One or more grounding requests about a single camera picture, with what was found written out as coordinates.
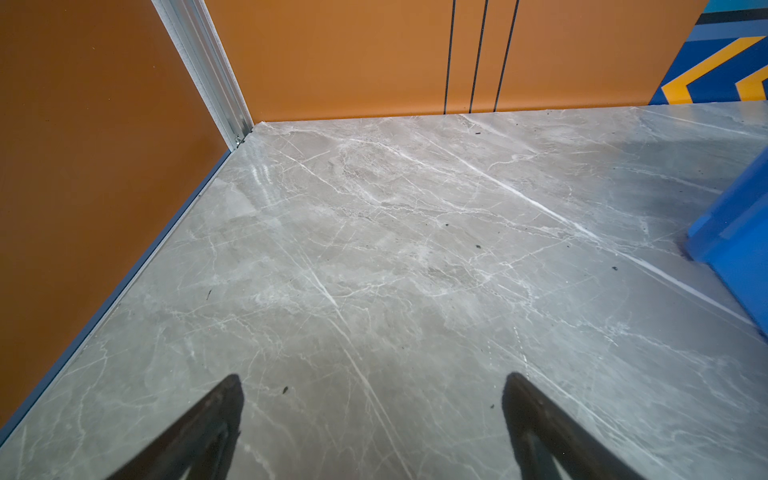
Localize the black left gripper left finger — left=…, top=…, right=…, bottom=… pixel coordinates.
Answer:
left=110, top=374, right=244, bottom=479

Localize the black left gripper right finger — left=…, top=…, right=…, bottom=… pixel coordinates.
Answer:
left=502, top=372, right=642, bottom=479

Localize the aluminium corner post left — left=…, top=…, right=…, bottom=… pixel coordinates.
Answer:
left=152, top=0, right=254, bottom=152

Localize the blue plastic bin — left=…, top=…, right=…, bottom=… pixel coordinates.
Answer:
left=684, top=151, right=767, bottom=333

